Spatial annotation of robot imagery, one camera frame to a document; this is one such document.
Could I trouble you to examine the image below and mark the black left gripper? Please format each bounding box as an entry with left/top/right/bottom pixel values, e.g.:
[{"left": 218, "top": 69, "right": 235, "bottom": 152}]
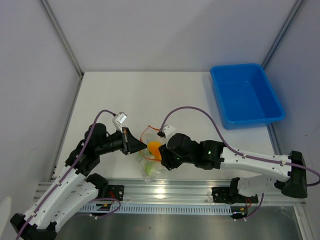
[{"left": 96, "top": 126, "right": 147, "bottom": 156}]

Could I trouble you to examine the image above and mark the orange yellow mango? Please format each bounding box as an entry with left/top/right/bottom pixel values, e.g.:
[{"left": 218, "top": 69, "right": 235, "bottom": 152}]
[{"left": 147, "top": 141, "right": 162, "bottom": 161}]

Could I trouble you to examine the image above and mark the clear zip bag orange zipper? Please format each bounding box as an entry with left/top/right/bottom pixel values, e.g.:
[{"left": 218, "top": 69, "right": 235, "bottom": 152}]
[{"left": 136, "top": 125, "right": 167, "bottom": 182}]

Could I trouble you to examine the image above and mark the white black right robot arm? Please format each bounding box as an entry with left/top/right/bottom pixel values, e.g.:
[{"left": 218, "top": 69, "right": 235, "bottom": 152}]
[{"left": 158, "top": 133, "right": 308, "bottom": 202}]

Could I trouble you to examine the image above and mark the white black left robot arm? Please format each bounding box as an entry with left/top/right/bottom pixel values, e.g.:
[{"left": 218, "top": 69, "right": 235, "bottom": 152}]
[{"left": 10, "top": 123, "right": 147, "bottom": 240}]

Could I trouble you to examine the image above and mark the blue plastic bin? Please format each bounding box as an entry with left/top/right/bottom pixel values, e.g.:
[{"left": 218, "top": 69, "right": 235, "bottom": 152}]
[{"left": 210, "top": 63, "right": 286, "bottom": 130}]

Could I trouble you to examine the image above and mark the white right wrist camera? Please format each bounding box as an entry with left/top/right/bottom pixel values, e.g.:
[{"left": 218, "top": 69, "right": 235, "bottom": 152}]
[{"left": 157, "top": 125, "right": 176, "bottom": 139}]

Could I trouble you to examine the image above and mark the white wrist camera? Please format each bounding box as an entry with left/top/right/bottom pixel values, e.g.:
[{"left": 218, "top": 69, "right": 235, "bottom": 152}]
[
  {"left": 157, "top": 125, "right": 176, "bottom": 139},
  {"left": 112, "top": 112, "right": 128, "bottom": 133}
]

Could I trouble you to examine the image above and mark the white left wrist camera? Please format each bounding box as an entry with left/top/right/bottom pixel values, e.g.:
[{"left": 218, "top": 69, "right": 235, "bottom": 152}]
[{"left": 112, "top": 112, "right": 128, "bottom": 133}]

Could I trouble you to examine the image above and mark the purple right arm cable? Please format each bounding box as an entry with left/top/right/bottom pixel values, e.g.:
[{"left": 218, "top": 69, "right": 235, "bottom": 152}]
[{"left": 159, "top": 106, "right": 320, "bottom": 222}]

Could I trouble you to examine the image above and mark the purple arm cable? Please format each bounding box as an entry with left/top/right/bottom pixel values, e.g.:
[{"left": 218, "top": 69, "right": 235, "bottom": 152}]
[
  {"left": 14, "top": 109, "right": 121, "bottom": 240},
  {"left": 159, "top": 106, "right": 320, "bottom": 222}
]

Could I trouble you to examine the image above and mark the aluminium extrusion rail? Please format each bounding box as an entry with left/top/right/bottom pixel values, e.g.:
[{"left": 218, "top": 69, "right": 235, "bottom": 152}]
[{"left": 32, "top": 179, "right": 306, "bottom": 207}]

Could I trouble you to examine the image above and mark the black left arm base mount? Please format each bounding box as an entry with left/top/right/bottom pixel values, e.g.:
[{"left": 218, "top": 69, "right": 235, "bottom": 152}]
[{"left": 86, "top": 173, "right": 125, "bottom": 201}]

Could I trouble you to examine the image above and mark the white slotted cable duct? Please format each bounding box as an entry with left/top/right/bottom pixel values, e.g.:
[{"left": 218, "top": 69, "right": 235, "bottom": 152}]
[{"left": 79, "top": 203, "right": 232, "bottom": 216}]

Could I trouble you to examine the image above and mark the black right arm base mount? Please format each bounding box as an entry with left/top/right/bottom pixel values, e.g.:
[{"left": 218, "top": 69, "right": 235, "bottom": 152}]
[{"left": 211, "top": 186, "right": 259, "bottom": 205}]

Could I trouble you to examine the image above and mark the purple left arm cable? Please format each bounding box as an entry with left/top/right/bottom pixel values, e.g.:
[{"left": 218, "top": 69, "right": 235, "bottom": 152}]
[{"left": 14, "top": 109, "right": 121, "bottom": 240}]

